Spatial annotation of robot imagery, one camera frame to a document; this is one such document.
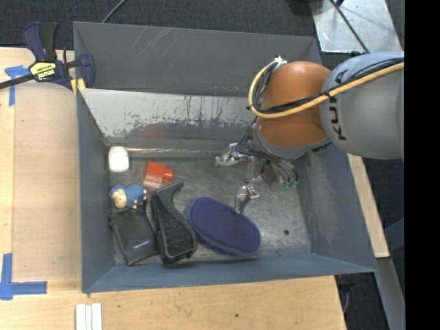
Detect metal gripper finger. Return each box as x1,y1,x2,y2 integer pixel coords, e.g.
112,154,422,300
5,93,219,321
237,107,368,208
234,184,261,215
214,142,256,168

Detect blue oval sponge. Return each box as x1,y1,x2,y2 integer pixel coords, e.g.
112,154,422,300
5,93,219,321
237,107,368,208
186,196,262,258

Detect red plastic block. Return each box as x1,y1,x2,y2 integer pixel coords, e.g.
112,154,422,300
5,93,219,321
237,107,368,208
143,161,175,189

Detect grey metal bin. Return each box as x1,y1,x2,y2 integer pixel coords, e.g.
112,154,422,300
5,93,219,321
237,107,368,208
72,21,380,294

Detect blue toy sheep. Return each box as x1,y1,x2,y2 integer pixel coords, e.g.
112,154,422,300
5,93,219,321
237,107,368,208
108,184,149,210

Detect white rounded block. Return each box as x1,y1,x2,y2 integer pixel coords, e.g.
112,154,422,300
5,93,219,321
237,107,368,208
108,145,131,174

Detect black cloth pouch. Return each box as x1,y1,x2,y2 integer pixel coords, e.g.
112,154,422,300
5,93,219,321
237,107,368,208
108,208,160,267

